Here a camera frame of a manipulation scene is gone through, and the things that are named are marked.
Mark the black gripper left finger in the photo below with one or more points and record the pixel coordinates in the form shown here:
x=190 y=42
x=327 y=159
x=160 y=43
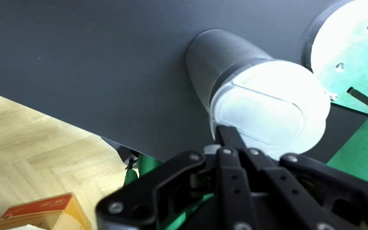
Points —
x=150 y=192

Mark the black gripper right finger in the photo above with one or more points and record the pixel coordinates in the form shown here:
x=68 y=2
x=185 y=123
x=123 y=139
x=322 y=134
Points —
x=320 y=187

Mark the green cloth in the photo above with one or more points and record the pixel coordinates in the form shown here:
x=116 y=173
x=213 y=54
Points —
x=363 y=154

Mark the orange cardboard box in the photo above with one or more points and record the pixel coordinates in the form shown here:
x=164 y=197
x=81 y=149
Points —
x=44 y=212

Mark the green disc with holes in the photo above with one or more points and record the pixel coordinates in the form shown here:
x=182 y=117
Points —
x=354 y=52

